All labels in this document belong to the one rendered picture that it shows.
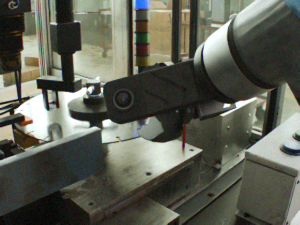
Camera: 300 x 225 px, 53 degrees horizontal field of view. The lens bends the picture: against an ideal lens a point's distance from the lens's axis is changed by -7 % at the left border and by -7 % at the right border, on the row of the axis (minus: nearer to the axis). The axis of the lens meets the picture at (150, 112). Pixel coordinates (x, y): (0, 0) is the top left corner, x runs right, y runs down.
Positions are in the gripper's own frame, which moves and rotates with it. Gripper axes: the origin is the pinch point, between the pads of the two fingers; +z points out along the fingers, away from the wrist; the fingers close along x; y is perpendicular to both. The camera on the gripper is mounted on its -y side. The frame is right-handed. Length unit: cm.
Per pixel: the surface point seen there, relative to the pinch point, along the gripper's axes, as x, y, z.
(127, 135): -1.8, 0.1, 4.6
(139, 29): 27.6, 21.1, 26.6
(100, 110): 4.8, -0.3, 12.8
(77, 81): 9.6, -4.7, 8.1
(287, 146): -11.7, 27.4, -3.0
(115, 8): 52, 31, 55
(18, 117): 6.1, -15.5, 11.3
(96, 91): 8.9, 0.5, 14.1
